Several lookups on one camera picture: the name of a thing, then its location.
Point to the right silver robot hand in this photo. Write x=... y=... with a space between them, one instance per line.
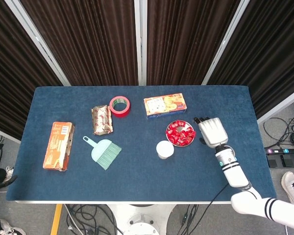
x=213 y=132

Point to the red candies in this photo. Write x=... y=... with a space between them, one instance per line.
x=183 y=139

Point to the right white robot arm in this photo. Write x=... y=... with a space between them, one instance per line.
x=231 y=171

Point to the white paper cup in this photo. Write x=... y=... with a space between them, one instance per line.
x=164 y=148

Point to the round silver metal plate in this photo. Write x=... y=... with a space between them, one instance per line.
x=180 y=128

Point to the yellow blue biscuit box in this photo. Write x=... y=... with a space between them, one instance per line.
x=164 y=105

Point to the white partition base bar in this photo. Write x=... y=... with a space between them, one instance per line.
x=279 y=107
x=5 y=134

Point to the black foot pedal unit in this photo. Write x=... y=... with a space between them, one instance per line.
x=286 y=160

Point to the blue felt table cover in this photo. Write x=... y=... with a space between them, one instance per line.
x=137 y=171

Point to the dark brown pleated curtain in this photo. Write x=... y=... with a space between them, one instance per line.
x=186 y=41
x=272 y=49
x=9 y=73
x=88 y=41

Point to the red tape roll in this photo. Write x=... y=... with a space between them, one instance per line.
x=120 y=113

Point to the gold foil snack pack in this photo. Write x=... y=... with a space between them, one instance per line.
x=101 y=120

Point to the teal hand brush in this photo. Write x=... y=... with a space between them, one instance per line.
x=100 y=151

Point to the orange cardboard box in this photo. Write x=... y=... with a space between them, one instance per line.
x=57 y=147

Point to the white black sneaker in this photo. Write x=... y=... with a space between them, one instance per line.
x=7 y=228

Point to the white partition post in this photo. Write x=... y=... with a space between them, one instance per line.
x=38 y=42
x=140 y=42
x=225 y=42

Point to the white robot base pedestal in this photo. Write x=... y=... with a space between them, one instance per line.
x=139 y=220

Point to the white table frame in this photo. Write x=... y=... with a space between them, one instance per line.
x=112 y=202

